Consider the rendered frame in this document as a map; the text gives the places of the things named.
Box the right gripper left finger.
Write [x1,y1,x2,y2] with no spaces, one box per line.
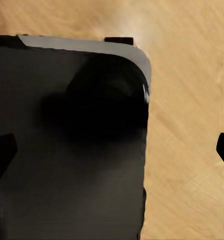
[0,133,18,180]

